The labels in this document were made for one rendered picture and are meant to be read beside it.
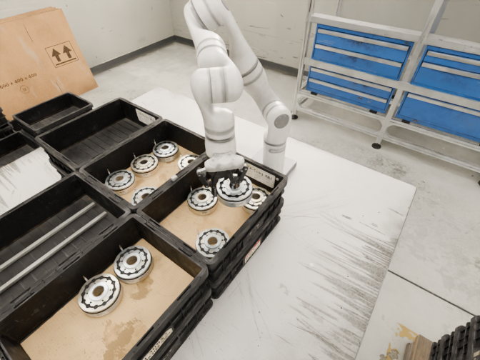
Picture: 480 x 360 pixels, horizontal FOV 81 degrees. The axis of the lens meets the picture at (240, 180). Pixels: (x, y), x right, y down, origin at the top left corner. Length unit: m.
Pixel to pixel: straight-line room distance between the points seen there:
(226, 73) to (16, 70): 3.15
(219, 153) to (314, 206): 0.62
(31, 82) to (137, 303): 3.06
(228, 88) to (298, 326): 0.69
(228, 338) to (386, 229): 0.69
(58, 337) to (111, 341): 0.13
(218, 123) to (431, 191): 2.17
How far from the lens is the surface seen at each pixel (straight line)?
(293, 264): 1.01
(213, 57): 0.64
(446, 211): 2.50
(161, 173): 1.12
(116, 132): 1.41
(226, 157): 0.65
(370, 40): 2.49
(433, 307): 1.99
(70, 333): 0.88
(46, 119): 2.42
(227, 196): 0.77
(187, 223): 0.94
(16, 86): 3.61
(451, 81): 2.51
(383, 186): 1.36
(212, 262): 0.74
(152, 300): 0.84
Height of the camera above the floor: 1.58
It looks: 45 degrees down
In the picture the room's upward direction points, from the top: straight up
